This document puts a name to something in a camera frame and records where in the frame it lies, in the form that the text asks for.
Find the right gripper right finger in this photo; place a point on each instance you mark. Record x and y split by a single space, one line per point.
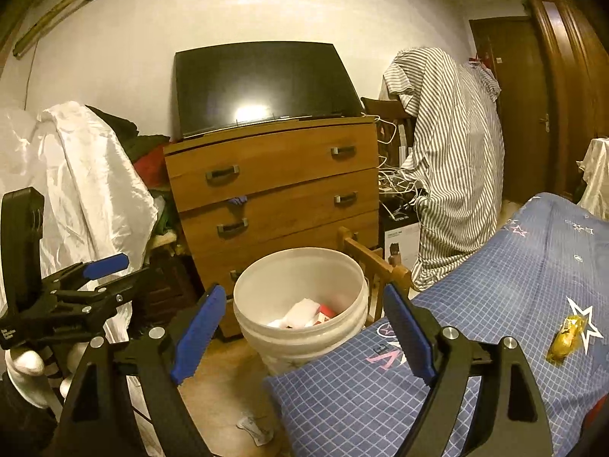
509 418

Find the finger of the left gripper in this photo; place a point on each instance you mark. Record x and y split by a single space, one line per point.
119 290
80 274

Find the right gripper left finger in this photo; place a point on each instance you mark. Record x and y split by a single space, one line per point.
98 418

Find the small red box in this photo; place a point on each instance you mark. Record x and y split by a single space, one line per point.
324 314

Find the white bubble wrap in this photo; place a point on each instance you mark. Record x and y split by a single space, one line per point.
300 315

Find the white gloved left hand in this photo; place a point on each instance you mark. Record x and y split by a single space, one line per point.
32 377

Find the white satin cloth left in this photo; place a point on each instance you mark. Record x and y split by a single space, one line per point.
96 205

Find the yellow snack wrapper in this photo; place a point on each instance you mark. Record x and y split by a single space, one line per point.
567 339

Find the blue checkered bed sheet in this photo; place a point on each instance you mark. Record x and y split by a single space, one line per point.
548 262

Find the wooden chest of drawers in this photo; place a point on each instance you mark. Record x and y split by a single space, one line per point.
248 192

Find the wooden chair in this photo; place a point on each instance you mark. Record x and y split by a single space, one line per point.
378 272

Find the white plastic bucket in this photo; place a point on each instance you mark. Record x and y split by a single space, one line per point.
268 288

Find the white cardboard product box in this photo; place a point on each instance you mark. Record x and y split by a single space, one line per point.
399 234

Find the black flat television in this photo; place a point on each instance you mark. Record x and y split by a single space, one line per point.
226 86

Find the striped cloth cover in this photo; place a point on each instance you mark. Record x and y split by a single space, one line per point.
457 158

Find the dark wooden wardrobe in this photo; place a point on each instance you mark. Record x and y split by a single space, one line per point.
577 64

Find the dark wooden door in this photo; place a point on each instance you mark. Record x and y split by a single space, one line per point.
510 48

